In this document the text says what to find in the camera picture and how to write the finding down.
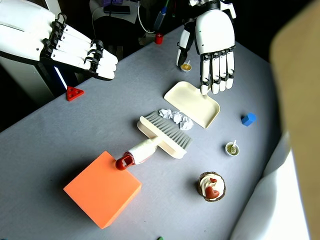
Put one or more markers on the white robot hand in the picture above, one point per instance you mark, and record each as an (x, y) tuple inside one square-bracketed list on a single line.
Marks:
[(30, 27), (216, 32)]

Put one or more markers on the cream plastic dustpan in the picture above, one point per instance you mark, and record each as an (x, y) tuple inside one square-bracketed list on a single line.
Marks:
[(190, 102)]

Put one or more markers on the small bowl with yellow corn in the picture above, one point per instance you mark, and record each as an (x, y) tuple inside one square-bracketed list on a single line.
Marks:
[(186, 67)]

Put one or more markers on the red cylinder with white cross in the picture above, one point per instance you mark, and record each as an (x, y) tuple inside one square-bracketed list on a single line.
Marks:
[(159, 38)]

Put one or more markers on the grey adapter with blue plug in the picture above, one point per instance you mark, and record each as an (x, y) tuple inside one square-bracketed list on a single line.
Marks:
[(159, 21)]

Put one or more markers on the red triangle block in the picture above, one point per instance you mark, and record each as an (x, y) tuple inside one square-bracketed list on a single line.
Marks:
[(73, 94)]

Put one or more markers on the black flat device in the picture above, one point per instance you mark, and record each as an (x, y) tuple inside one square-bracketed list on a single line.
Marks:
[(117, 9)]

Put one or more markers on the crumpled white paper ball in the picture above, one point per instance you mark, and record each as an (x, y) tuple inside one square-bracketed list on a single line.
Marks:
[(165, 113), (178, 117), (186, 123)]

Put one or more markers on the blue block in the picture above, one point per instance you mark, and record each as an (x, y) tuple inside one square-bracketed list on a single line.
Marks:
[(248, 120)]

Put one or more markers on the tan board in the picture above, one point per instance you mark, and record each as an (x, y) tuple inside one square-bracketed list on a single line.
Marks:
[(300, 100)]

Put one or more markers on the grey table cloth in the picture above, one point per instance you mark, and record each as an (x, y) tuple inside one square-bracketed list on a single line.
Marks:
[(75, 130)]

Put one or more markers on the small bowl with pale soup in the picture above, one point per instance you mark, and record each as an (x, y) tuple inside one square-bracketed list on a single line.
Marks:
[(232, 149)]

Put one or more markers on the toy cupcake with red hearts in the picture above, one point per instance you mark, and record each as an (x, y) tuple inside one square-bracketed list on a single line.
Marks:
[(211, 186)]

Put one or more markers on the orange box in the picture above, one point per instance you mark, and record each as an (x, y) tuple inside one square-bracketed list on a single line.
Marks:
[(100, 190)]

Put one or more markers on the white backdrop sheet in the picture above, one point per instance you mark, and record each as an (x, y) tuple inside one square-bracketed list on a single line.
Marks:
[(275, 200)]

